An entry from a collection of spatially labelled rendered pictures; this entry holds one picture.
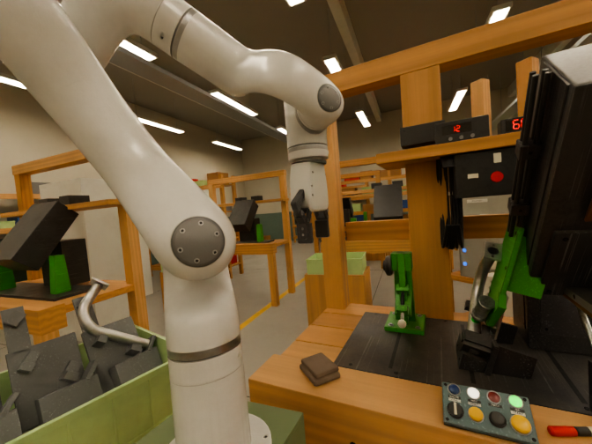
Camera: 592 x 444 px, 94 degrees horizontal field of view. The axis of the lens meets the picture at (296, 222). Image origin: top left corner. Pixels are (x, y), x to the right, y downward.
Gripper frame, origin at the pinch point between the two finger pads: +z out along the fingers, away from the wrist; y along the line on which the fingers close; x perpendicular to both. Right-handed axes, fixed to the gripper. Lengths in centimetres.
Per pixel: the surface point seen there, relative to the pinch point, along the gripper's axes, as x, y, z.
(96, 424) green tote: -49, 22, 40
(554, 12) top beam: 59, -66, -61
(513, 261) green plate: 39.1, -28.1, 10.8
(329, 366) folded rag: -4.7, -13.4, 37.0
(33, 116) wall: -686, -217, -233
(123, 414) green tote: -48, 16, 41
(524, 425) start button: 36, -7, 37
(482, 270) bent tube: 34, -42, 16
